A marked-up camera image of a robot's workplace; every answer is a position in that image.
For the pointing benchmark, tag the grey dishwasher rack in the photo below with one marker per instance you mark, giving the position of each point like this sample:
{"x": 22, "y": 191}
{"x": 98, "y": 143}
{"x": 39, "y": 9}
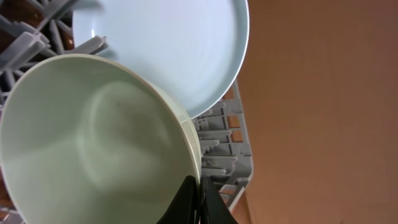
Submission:
{"x": 34, "y": 31}

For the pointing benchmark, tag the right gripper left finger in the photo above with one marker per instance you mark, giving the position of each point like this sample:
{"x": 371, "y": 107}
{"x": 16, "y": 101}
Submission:
{"x": 184, "y": 207}

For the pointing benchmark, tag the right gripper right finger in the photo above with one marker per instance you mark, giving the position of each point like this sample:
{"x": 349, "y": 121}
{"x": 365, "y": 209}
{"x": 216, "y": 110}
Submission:
{"x": 213, "y": 210}

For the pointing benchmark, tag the light blue plate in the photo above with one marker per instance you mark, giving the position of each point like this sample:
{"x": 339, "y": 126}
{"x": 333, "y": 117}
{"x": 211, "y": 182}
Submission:
{"x": 192, "y": 49}

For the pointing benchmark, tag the green bowl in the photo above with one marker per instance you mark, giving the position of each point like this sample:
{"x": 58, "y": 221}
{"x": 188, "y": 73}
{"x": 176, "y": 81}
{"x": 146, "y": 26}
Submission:
{"x": 86, "y": 140}

